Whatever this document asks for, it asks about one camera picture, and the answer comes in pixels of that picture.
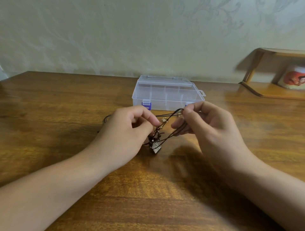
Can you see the person's left hand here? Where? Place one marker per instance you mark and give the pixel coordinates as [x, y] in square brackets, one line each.
[119, 135]

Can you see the person's right hand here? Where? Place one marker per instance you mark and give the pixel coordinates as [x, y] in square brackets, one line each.
[214, 133]

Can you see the clear plastic organizer box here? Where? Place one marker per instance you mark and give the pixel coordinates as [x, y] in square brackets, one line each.
[167, 93]

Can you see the person's left forearm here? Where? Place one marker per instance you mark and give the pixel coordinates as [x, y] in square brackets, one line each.
[40, 193]

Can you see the wooden shelf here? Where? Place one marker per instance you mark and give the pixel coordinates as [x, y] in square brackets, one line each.
[274, 89]

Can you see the white printed mug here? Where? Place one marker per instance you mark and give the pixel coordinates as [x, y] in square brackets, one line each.
[294, 77]

